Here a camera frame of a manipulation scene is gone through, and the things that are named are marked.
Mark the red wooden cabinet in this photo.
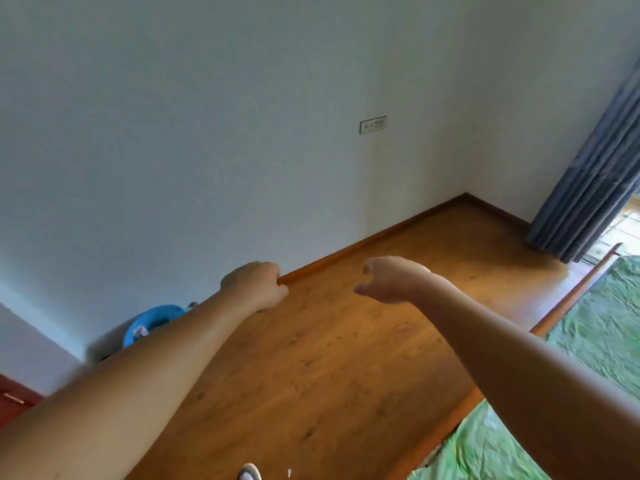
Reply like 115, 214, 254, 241
0, 373, 44, 429

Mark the blue plastic basin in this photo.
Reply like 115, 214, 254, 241
122, 305, 187, 348

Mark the person's left hand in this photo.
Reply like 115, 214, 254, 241
220, 261, 289, 313

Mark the wooden bed frame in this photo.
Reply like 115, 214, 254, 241
384, 243, 624, 480

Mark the green bed sheet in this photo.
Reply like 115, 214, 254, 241
407, 256, 640, 480

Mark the blue grey curtain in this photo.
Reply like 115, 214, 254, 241
525, 60, 640, 264

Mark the person's right forearm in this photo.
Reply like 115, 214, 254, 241
407, 272, 640, 480

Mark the person's left forearm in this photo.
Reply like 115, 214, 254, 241
0, 289, 261, 480

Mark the brown wooden baseboard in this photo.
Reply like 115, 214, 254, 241
277, 193, 532, 286

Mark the person's right hand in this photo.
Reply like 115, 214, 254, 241
353, 256, 432, 305

